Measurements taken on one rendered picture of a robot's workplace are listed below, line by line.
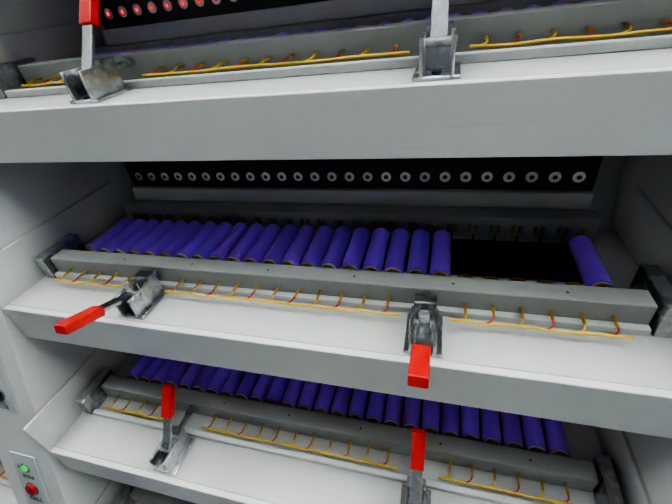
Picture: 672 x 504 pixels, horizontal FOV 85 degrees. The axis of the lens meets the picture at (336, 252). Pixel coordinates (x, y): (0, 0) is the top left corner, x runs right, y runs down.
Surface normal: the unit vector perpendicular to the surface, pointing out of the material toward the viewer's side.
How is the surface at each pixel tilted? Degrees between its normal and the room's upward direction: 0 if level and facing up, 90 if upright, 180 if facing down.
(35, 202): 90
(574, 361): 19
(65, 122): 109
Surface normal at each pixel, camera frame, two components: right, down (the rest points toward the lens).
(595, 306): -0.25, 0.59
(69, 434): -0.11, -0.80
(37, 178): 0.96, 0.06
